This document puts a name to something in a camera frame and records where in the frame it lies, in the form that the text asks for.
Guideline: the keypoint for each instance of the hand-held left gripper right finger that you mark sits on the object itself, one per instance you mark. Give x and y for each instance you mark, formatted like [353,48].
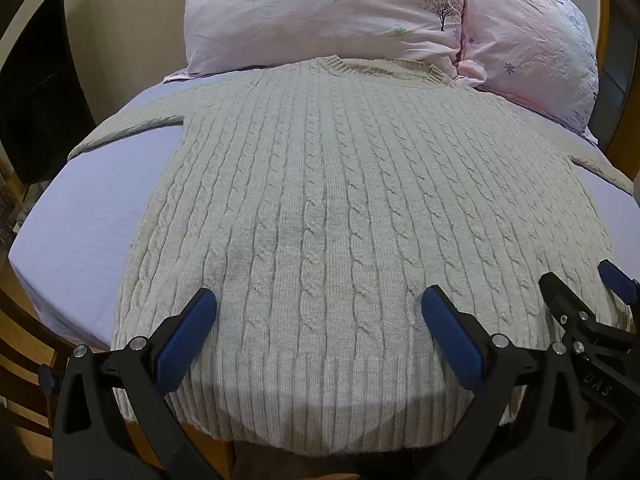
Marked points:
[450,337]

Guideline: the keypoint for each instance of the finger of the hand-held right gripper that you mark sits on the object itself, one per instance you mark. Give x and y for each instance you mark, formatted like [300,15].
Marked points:
[620,280]
[565,300]

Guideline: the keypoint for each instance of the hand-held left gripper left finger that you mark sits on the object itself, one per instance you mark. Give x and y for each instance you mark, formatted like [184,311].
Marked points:
[186,337]

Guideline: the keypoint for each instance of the lavender bed sheet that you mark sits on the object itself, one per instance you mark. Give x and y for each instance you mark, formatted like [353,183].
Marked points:
[75,235]

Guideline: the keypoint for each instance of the wooden headboard with dark panels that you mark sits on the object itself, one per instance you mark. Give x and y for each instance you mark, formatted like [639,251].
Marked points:
[612,60]

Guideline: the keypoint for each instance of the pink crinkled flower print pillow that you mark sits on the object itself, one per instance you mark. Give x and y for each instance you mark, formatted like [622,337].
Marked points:
[530,45]

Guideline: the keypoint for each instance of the pink pillow with tree print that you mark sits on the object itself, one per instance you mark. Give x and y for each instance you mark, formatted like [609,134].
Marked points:
[320,15]

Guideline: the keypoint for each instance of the wooden bed frame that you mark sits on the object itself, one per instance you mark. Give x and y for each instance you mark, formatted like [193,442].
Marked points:
[30,340]

